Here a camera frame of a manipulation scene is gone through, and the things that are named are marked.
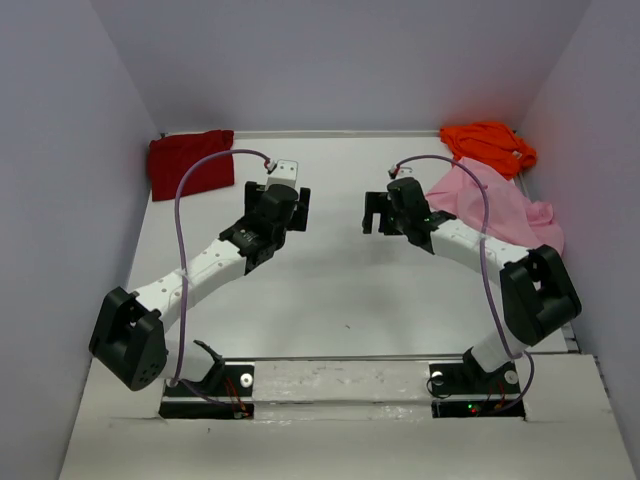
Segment pink t shirt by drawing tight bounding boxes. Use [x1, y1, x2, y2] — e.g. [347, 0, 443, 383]
[426, 157, 565, 253]

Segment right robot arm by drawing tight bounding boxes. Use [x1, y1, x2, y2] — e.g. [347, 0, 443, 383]
[362, 177, 582, 392]

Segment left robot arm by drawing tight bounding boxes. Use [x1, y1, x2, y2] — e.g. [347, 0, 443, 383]
[88, 182, 311, 395]

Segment dark red folded t shirt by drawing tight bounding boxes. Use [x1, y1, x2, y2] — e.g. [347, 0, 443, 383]
[147, 130, 235, 202]

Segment orange t shirt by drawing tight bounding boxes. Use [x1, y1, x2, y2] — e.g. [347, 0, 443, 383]
[439, 122, 538, 180]

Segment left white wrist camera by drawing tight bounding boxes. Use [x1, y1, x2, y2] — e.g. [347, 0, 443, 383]
[265, 159, 299, 189]

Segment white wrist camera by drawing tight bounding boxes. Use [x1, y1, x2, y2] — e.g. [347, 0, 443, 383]
[265, 159, 299, 189]
[388, 166, 413, 180]

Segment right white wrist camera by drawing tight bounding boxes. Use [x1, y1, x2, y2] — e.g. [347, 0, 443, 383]
[388, 166, 413, 180]

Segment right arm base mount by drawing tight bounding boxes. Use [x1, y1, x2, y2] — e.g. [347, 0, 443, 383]
[425, 354, 526, 419]

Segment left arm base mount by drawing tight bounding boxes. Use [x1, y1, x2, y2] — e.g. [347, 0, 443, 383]
[159, 340, 255, 420]

